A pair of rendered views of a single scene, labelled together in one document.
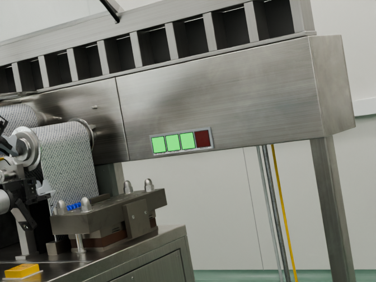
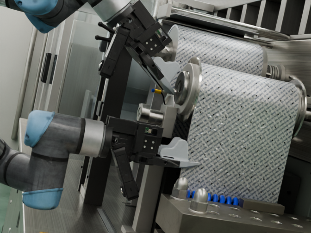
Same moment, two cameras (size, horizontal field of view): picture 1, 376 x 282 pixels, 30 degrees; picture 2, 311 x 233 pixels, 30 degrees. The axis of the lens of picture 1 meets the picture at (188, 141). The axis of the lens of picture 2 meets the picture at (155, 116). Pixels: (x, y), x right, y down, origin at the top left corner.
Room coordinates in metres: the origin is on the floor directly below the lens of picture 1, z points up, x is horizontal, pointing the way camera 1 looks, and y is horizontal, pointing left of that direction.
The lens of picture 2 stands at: (1.27, -0.26, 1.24)
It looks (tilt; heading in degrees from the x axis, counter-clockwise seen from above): 3 degrees down; 40
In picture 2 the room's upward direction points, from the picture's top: 12 degrees clockwise
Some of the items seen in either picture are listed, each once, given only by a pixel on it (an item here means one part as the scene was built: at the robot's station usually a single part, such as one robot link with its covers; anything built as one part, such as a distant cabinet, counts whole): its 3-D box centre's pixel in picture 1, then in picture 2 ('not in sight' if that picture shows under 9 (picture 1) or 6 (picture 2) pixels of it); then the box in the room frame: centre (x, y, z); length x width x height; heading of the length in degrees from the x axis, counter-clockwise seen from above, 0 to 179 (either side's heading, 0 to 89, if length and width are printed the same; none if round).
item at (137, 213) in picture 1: (137, 218); not in sight; (2.27, 0.20, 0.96); 0.10 x 0.03 x 0.11; 145
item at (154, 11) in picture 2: not in sight; (172, 12); (2.79, 1.05, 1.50); 0.14 x 0.14 x 0.06
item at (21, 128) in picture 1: (24, 149); (188, 89); (2.29, 0.53, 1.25); 0.15 x 0.01 x 0.15; 55
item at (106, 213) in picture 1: (111, 210); (262, 231); (2.31, 0.29, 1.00); 0.40 x 0.16 x 0.06; 145
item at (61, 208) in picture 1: (61, 206); (181, 187); (2.20, 0.43, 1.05); 0.04 x 0.04 x 0.04
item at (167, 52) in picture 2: not in sight; (158, 50); (2.41, 0.75, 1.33); 0.06 x 0.06 x 0.06; 55
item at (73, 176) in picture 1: (71, 181); (235, 162); (2.35, 0.41, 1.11); 0.23 x 0.01 x 0.18; 145
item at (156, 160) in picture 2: (38, 198); (158, 160); (2.19, 0.49, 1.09); 0.09 x 0.05 x 0.02; 144
